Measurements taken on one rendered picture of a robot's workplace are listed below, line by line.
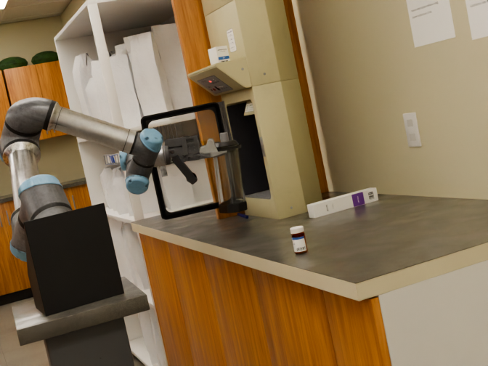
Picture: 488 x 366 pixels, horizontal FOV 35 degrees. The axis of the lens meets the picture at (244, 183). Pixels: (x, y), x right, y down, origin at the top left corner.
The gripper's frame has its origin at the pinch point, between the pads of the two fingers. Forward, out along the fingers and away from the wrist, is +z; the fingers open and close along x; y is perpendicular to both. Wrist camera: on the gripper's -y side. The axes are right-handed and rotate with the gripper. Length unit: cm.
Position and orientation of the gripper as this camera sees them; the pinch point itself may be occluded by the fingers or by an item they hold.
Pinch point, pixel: (224, 152)
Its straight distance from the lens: 263.0
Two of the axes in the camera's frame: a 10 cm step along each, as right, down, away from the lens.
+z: 9.9, -1.3, 0.2
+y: -1.3, -9.8, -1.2
